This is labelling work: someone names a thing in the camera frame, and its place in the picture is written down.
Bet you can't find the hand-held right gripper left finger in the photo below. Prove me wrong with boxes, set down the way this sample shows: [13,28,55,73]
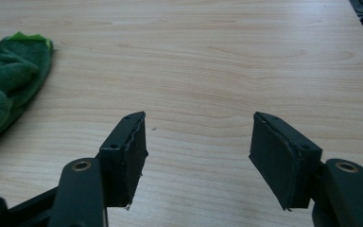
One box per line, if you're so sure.
[95,111,149,211]

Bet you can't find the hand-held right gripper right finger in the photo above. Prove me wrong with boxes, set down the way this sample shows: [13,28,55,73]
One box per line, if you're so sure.
[248,111,323,212]

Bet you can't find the green plush toy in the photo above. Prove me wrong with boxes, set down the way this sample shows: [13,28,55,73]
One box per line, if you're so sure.
[0,31,55,148]

